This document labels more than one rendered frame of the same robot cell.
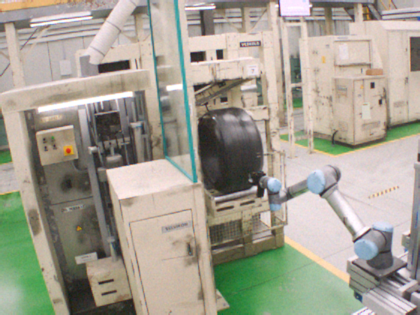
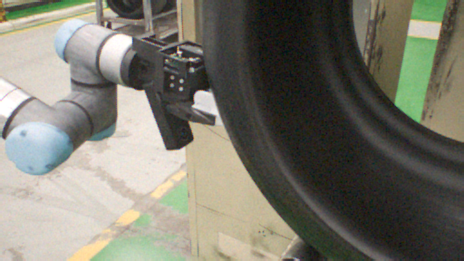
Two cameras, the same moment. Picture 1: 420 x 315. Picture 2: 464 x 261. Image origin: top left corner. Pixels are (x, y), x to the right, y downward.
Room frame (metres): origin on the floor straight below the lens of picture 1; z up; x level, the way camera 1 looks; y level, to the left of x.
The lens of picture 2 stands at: (2.83, -0.55, 1.27)
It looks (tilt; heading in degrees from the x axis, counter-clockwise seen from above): 27 degrees down; 142
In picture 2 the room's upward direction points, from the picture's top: straight up
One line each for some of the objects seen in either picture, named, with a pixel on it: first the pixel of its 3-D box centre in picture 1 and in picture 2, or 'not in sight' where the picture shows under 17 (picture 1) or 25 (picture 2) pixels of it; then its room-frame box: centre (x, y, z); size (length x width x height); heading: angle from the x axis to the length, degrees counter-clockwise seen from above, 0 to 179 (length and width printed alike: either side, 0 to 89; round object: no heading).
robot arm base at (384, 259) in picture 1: (380, 253); not in sight; (1.74, -0.83, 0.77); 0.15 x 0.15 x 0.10
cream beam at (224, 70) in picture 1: (217, 71); not in sight; (2.98, -0.08, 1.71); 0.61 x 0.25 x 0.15; 110
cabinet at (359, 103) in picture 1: (360, 109); not in sight; (6.85, -2.75, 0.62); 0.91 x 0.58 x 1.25; 113
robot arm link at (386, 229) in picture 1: (381, 235); not in sight; (1.73, -0.83, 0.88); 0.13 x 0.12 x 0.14; 129
